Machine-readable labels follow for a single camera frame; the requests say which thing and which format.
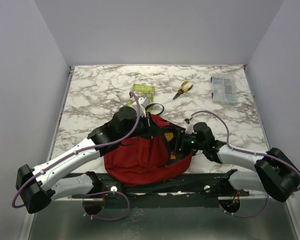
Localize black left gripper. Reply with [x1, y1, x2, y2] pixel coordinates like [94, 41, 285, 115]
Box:
[120, 112, 165, 141]

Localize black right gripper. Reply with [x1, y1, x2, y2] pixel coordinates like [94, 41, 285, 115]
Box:
[162, 128, 206, 154]

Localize red student backpack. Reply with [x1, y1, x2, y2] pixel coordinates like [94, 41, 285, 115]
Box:
[103, 114, 193, 187]

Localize green book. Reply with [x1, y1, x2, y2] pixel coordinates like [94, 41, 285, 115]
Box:
[132, 83, 155, 104]

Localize purple Roald Dahl book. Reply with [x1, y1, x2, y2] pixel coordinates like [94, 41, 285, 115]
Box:
[164, 132, 177, 160]

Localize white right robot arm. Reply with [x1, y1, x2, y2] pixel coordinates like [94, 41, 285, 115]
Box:
[172, 122, 300, 202]

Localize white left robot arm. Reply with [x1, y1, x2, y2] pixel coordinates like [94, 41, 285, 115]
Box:
[15, 106, 164, 214]

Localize clear plastic organizer box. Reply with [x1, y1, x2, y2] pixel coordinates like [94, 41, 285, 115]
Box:
[210, 73, 238, 105]

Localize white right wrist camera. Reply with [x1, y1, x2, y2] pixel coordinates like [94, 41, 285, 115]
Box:
[184, 117, 194, 134]

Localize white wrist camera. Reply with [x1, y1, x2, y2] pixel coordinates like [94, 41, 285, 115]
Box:
[184, 117, 194, 134]
[131, 96, 151, 117]

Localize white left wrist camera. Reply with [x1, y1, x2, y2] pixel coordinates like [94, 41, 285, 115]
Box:
[131, 96, 151, 117]

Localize yellow handled pliers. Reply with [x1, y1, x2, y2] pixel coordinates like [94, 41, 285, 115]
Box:
[173, 80, 194, 100]

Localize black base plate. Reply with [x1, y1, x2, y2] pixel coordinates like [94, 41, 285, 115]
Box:
[72, 172, 251, 208]

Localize aluminium mounting rail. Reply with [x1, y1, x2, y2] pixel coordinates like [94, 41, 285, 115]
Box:
[49, 189, 295, 201]

